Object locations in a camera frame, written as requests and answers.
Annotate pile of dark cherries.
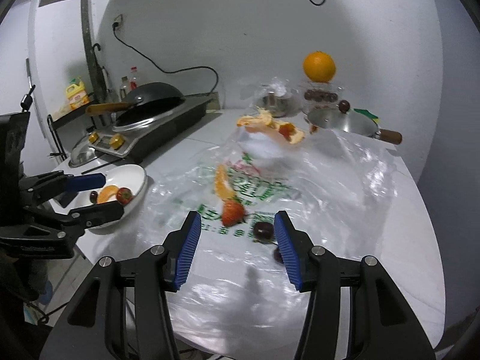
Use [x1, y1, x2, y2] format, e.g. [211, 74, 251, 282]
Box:
[304, 89, 337, 103]

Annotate whole orange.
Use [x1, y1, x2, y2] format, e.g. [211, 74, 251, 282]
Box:
[303, 50, 337, 83]

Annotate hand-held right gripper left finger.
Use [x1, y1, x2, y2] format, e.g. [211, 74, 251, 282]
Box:
[39, 211, 202, 360]

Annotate large orange segment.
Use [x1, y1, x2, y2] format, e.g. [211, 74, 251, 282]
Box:
[214, 164, 235, 201]

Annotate printed clear plastic bag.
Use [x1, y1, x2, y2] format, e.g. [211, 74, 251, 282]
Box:
[144, 131, 445, 346]

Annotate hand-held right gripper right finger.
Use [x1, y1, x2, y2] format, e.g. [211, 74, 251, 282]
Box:
[274, 211, 437, 360]

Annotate white plate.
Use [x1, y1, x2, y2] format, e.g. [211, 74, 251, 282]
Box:
[69, 164, 148, 229]

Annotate green sponge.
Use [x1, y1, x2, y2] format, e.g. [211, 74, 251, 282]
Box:
[352, 108, 380, 122]

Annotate grey metal bar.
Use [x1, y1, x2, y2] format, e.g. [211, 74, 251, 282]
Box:
[25, 58, 34, 98]

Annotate steel wok lid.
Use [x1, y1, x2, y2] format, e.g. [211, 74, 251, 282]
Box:
[68, 129, 99, 168]

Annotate black umbrella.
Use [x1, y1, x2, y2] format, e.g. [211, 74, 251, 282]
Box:
[93, 43, 110, 104]

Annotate silver induction cooker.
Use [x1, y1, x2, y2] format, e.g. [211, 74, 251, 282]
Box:
[88, 92, 218, 160]

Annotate orange peel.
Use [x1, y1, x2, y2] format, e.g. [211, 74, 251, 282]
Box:
[272, 118, 306, 147]

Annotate black metal rack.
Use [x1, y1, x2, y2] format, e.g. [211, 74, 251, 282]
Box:
[47, 92, 94, 160]

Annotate yellow detergent bottle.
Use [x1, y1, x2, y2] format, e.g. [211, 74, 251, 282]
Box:
[66, 77, 91, 110]

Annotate black cooker power cable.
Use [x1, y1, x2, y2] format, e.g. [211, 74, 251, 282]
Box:
[112, 22, 220, 100]

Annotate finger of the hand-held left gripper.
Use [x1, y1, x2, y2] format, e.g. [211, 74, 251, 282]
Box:
[56, 200, 125, 239]
[17, 170, 107, 205]

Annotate dark vertical pipe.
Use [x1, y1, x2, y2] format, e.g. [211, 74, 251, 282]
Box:
[80, 0, 104, 104]

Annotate black wok wooden handle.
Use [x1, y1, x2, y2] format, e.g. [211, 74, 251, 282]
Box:
[85, 82, 186, 117]

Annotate black chopsticks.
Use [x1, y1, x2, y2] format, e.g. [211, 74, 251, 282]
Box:
[81, 157, 124, 175]

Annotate steel pot wooden handle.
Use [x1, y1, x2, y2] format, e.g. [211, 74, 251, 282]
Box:
[304, 107, 403, 145]

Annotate clear bag with steel cups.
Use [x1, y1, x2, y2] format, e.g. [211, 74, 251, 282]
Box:
[240, 77, 301, 118]

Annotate small orange segment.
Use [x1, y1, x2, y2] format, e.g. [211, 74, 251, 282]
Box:
[97, 185, 120, 205]

